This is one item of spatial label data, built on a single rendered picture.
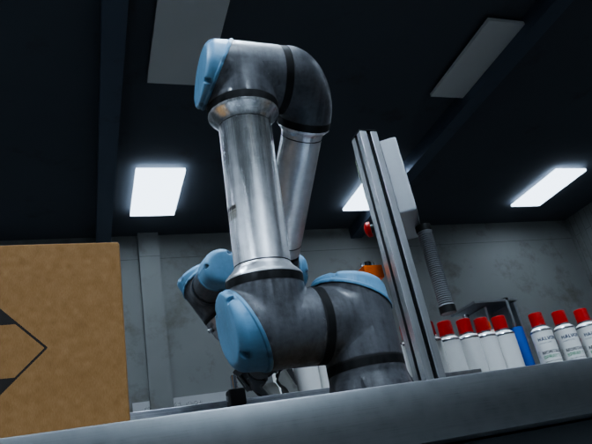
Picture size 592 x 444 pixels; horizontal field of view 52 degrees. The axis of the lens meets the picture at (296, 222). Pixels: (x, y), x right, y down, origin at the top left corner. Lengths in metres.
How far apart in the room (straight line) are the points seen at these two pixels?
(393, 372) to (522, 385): 0.42
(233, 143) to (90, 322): 0.35
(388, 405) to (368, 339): 0.46
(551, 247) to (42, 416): 11.89
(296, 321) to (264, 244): 0.12
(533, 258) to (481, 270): 1.22
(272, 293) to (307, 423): 0.46
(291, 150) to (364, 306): 0.34
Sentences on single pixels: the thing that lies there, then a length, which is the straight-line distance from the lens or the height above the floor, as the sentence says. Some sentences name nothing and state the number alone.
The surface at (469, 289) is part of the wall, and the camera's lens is 10.89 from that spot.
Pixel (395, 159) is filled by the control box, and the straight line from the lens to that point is 1.37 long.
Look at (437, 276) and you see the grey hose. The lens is 1.36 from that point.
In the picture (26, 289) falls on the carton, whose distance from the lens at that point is 0.80.
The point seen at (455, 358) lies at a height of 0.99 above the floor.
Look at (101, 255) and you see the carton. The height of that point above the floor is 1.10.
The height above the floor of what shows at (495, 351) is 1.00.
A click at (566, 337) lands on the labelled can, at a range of 1.65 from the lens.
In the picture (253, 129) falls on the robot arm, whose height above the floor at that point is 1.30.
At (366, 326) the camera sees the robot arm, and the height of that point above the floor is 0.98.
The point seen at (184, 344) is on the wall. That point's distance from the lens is 8.82.
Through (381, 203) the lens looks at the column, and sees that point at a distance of 1.30.
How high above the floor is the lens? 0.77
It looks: 25 degrees up
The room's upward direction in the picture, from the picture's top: 11 degrees counter-clockwise
